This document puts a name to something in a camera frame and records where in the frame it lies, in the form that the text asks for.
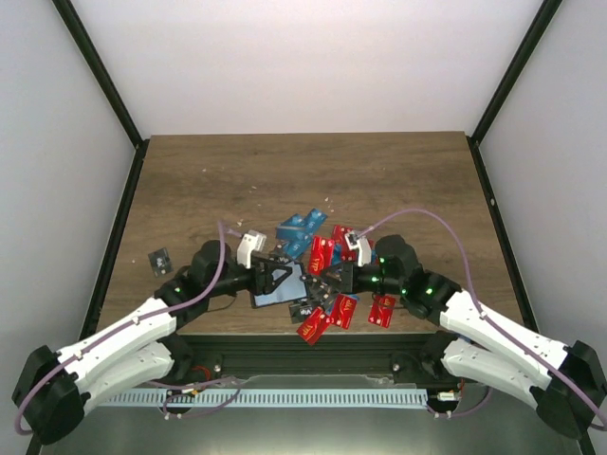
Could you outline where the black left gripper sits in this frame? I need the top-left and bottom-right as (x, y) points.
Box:
(208, 255), (294, 299)

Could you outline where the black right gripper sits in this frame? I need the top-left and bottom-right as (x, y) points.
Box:
(321, 260), (405, 295)

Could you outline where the red vip card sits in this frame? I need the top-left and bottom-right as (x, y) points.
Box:
(368, 295), (396, 328)
(307, 236), (336, 276)
(330, 294), (359, 330)
(297, 307), (331, 346)

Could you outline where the black leather card holder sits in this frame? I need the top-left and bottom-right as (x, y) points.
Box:
(250, 262), (308, 309)

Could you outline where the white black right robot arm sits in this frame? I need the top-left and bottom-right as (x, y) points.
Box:
(320, 235), (606, 440)

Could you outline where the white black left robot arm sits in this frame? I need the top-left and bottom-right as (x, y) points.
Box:
(11, 231), (292, 446)

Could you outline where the blue card top of pile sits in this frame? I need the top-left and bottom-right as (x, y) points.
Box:
(276, 209), (327, 242)

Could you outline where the lone black VIP card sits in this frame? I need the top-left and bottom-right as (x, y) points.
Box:
(148, 247), (173, 278)

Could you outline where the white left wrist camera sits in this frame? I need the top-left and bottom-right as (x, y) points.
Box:
(236, 230), (267, 268)

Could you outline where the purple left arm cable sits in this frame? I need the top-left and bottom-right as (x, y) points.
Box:
(13, 220), (243, 435)

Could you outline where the black front frame rail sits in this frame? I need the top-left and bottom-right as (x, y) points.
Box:
(155, 332), (455, 385)

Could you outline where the light blue slotted cable duct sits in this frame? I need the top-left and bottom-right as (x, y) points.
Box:
(103, 388), (428, 410)

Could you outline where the black left frame post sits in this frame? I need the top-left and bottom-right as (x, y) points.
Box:
(50, 0), (145, 149)

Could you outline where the black aluminium frame post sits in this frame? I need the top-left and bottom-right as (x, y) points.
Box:
(471, 0), (563, 143)

